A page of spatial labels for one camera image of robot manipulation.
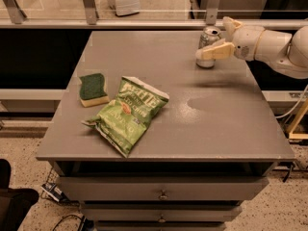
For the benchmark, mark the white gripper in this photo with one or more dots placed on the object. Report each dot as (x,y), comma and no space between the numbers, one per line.
(248,43)

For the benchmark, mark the silver green 7up can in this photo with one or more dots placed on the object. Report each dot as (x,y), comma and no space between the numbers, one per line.
(209,36)

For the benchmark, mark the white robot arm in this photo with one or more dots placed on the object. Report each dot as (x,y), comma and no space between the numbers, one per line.
(284,53)

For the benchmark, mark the green jalapeno chip bag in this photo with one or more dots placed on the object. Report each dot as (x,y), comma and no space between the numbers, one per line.
(124,120)

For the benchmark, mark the grey drawer cabinet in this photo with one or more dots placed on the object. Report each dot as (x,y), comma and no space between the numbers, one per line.
(216,123)

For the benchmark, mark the yellow wooden stand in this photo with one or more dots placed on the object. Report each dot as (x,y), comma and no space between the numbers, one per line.
(292,135)

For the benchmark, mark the green yellow sponge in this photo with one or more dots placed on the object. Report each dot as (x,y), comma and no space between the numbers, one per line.
(93,90)

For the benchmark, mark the top drawer with knob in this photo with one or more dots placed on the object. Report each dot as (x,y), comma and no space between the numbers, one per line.
(150,188)

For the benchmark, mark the drawer with knob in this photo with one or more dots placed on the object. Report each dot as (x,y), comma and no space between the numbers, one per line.
(150,188)
(157,213)

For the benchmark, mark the power strip on floor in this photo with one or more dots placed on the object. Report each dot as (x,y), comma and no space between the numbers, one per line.
(52,190)

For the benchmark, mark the black chair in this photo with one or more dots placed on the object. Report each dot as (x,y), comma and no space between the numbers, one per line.
(14,203)

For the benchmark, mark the metal railing frame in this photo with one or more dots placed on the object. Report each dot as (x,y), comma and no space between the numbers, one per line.
(96,14)

